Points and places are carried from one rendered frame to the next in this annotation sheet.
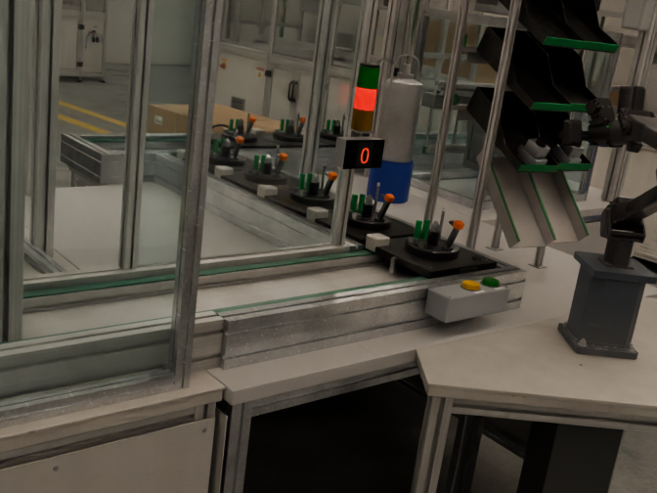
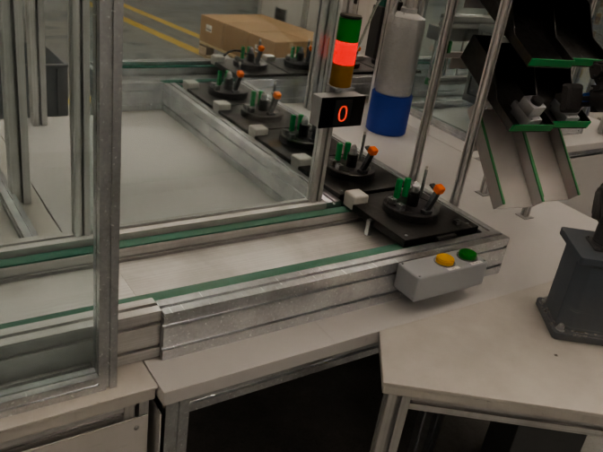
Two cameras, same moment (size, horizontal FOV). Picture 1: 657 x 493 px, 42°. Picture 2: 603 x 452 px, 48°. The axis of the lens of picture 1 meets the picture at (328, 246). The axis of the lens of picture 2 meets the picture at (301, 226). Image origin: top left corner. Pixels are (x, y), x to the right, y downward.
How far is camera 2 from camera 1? 54 cm
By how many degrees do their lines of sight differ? 10
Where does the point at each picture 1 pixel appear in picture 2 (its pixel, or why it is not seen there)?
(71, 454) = not seen: outside the picture
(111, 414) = (19, 427)
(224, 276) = (186, 240)
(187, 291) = (105, 294)
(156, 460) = not seen: outside the picture
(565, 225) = (555, 182)
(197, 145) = (104, 137)
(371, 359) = (327, 345)
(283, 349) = (231, 334)
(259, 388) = (196, 386)
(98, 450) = not seen: outside the picture
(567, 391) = (537, 395)
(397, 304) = (362, 281)
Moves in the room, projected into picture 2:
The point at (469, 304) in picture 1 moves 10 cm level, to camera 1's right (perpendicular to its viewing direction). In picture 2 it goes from (441, 282) to (488, 291)
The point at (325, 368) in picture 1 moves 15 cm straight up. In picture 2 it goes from (274, 359) to (284, 290)
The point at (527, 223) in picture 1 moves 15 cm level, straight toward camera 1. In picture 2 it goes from (515, 181) to (510, 201)
